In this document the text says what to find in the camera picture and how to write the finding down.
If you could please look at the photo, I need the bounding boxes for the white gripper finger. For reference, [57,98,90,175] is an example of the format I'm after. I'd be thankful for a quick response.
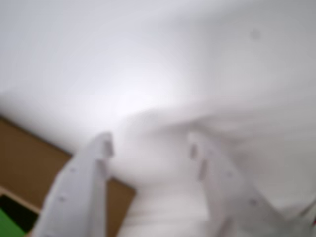
[188,134,307,237]
[31,132,115,237]

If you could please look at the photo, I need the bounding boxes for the green wooden cube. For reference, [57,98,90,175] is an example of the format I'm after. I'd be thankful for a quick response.
[0,208,27,237]

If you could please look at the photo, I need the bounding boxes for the brown cardboard box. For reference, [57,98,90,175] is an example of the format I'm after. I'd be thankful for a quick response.
[0,115,137,237]

